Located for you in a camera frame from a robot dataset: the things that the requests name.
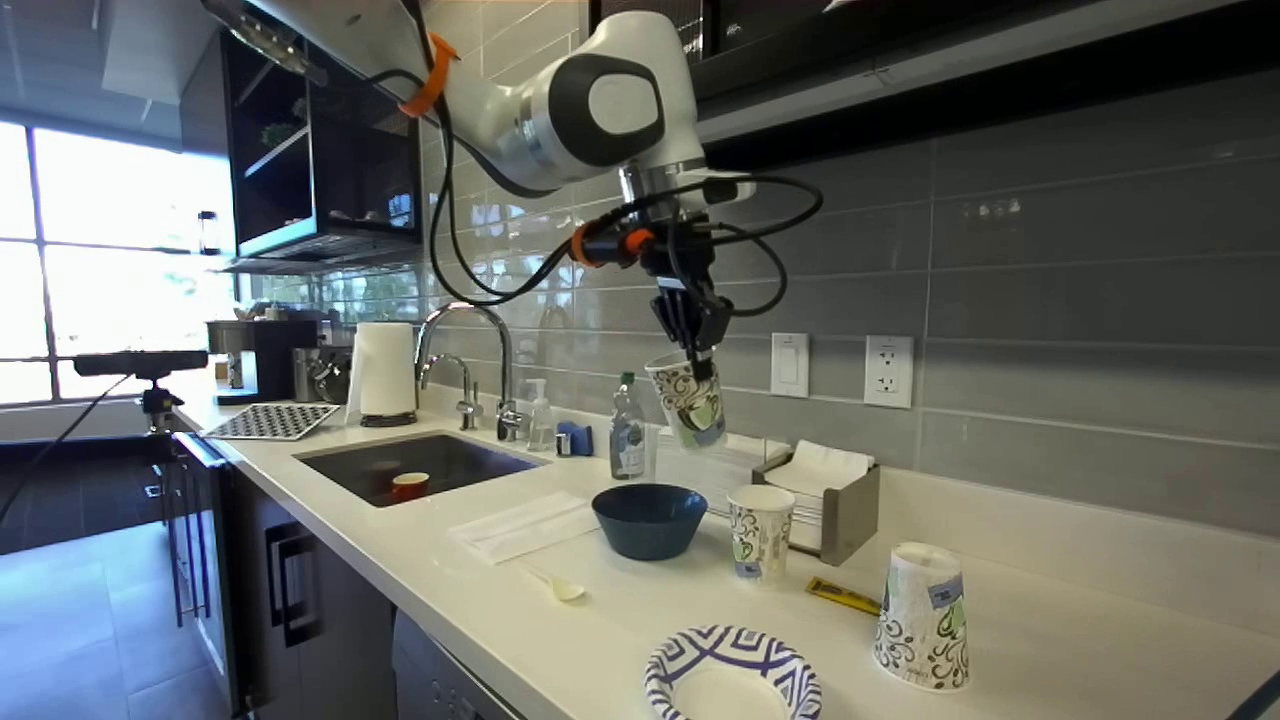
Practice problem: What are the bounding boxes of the metal canister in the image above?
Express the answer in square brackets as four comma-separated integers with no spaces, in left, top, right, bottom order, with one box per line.
[293,341,351,410]

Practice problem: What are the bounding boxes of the grey napkin holder box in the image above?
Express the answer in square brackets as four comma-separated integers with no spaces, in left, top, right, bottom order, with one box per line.
[747,444,884,567]

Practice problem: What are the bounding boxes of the small blue sponge holder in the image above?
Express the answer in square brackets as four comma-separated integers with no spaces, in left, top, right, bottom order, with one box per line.
[553,415,601,459]

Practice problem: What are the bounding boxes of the chrome kitchen faucet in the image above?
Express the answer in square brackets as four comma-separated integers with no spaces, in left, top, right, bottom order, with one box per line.
[414,299,527,444]

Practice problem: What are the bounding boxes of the white paper towel roll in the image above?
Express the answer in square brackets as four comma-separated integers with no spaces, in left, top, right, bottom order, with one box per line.
[346,319,426,430]

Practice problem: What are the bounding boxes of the white wall switch plate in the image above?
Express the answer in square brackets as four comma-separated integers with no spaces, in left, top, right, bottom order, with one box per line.
[768,327,811,402]

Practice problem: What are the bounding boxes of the dark kitchen sink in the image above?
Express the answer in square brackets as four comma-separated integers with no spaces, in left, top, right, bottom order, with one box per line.
[293,433,545,511]

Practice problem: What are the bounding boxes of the black cabinet handle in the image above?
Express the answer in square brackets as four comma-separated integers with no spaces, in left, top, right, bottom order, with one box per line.
[263,522,324,652]

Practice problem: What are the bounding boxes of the black tripod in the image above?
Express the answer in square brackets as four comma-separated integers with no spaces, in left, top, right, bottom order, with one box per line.
[126,377,221,634]

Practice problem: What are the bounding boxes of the dark lower cabinet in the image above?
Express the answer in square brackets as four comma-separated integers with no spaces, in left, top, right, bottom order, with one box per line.
[215,463,518,720]

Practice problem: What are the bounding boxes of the small cream plastic piece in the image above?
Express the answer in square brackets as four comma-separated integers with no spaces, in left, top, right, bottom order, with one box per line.
[526,565,592,610]

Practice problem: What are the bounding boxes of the bright window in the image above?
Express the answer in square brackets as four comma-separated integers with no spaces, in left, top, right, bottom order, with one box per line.
[0,117,241,410]

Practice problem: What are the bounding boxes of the small yellow packet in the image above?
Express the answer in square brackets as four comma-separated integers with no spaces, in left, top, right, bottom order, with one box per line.
[809,576,884,622]

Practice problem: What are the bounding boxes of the dark cabinet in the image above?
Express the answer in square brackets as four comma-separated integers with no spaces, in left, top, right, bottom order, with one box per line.
[215,463,518,720]
[584,0,1280,151]

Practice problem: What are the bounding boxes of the dark open wall shelf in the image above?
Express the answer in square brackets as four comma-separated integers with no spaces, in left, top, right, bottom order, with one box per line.
[215,26,429,267]

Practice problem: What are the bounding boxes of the grey dish drying mat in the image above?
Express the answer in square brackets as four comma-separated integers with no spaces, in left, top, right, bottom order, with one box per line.
[205,402,348,447]

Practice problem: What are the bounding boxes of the black coffee machine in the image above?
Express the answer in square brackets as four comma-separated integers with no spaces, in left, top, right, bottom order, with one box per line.
[205,314,324,405]

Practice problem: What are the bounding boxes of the black stereo camera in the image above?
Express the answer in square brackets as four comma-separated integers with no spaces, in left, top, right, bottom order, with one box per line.
[74,350,213,379]

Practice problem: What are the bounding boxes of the dark upper cabinet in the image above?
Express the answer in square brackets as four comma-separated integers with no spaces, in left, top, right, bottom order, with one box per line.
[584,0,1280,151]

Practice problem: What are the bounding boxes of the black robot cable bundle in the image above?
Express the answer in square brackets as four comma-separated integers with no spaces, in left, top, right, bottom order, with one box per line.
[365,0,831,326]

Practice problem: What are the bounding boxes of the blue patterned paper plate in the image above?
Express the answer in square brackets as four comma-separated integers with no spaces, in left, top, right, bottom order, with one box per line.
[639,622,830,720]

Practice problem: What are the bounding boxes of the white wall outlet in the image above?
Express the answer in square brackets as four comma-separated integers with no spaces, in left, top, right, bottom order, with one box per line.
[861,331,917,414]

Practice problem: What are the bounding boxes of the clear soap dispenser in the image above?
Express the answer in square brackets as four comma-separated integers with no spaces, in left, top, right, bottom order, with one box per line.
[519,377,556,455]

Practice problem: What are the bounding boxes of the orange cable strap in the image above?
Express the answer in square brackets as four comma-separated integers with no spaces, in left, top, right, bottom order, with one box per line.
[396,34,463,125]

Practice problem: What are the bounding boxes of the patterned paper cup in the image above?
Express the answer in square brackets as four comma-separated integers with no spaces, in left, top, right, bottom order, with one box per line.
[648,357,733,453]
[726,481,801,583]
[871,540,974,691]

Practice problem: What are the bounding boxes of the dark blue bowl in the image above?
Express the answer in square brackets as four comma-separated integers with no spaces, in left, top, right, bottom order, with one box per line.
[588,481,711,565]

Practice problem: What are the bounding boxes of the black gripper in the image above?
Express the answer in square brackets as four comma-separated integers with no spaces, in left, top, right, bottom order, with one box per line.
[648,213,742,392]

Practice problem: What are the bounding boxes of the clear plastic bottle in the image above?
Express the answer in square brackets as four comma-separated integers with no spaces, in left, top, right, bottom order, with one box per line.
[607,368,652,483]

